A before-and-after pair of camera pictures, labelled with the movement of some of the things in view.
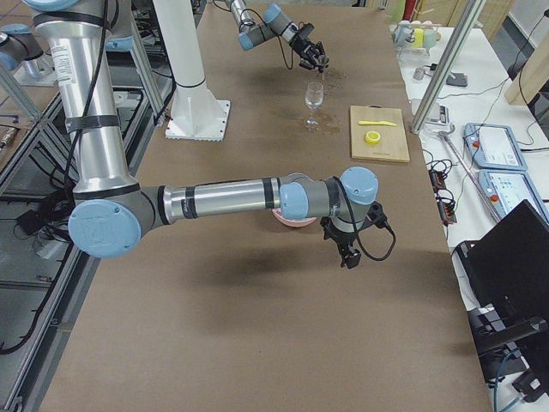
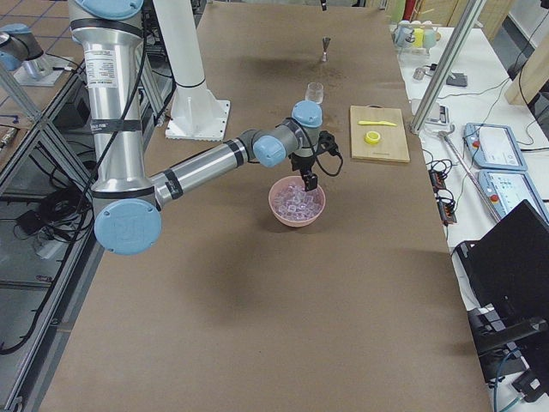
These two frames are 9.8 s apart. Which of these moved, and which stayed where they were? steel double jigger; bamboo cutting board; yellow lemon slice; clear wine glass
Moved: steel double jigger
Stayed: clear wine glass; bamboo cutting board; yellow lemon slice
